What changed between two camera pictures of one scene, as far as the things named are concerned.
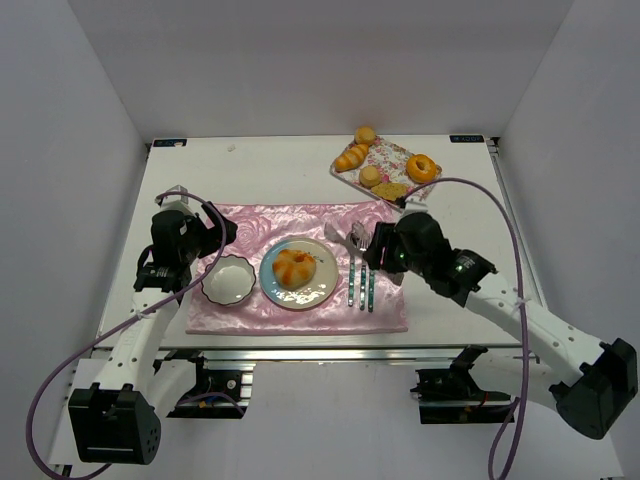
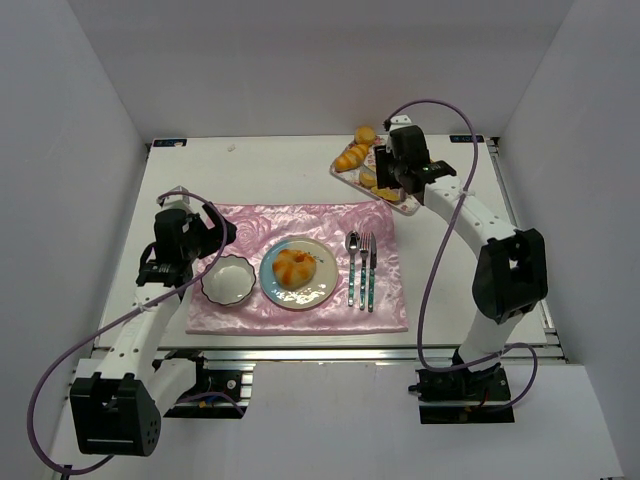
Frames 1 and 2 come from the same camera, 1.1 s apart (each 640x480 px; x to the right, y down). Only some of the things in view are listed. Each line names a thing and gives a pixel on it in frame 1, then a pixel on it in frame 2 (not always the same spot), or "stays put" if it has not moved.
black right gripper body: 379,247 -> 382,168
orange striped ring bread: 293,268 stays put
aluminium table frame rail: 344,356 stays put
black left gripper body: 211,232 stays put
